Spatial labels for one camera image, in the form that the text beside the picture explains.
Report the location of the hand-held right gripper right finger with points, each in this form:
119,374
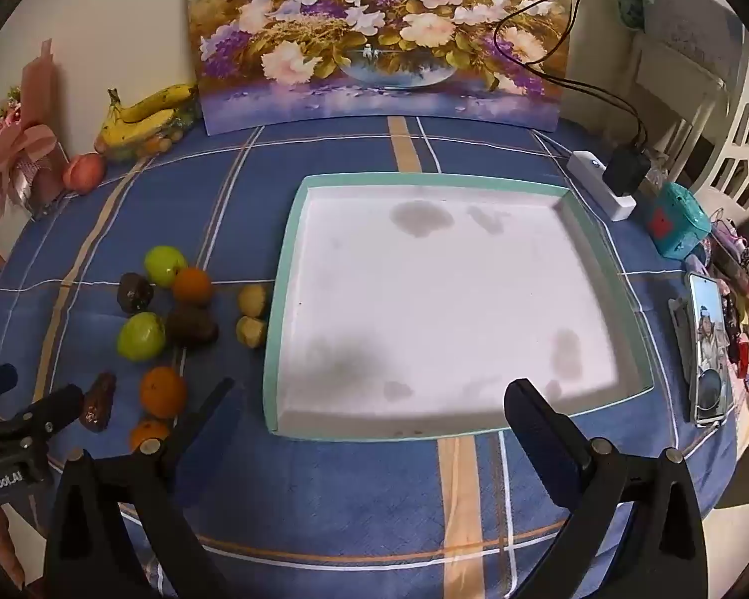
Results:
537,430

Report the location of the pile of small accessories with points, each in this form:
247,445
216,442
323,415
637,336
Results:
739,262

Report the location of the yellow banana bunch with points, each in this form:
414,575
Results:
150,106

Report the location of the orange tangerine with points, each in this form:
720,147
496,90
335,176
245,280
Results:
162,392
147,430
192,286

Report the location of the blue plaid tablecloth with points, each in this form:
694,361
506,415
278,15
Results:
349,511

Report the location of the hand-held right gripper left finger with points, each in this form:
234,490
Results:
215,415

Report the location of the white tray with teal rim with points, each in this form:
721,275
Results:
443,299

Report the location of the teal plastic box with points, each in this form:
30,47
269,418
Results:
677,224

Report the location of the green apple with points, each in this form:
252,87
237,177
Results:
140,335
165,264

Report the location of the grey cloth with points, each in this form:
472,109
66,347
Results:
693,19

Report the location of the smartphone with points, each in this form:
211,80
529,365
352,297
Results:
708,349

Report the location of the small tan kiwi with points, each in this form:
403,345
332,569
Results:
253,299
251,329

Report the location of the white wooden chair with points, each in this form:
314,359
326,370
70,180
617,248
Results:
674,87

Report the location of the white power strip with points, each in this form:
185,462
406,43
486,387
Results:
590,178

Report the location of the long dark brown avocado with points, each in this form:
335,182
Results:
98,400

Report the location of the black charger adaptor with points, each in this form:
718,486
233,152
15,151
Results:
626,171

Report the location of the flower painting canvas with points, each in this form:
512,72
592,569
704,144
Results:
381,43

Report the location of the pink wrapped bouquet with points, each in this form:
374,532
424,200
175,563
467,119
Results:
22,137

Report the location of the red apple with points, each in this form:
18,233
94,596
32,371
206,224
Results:
84,171

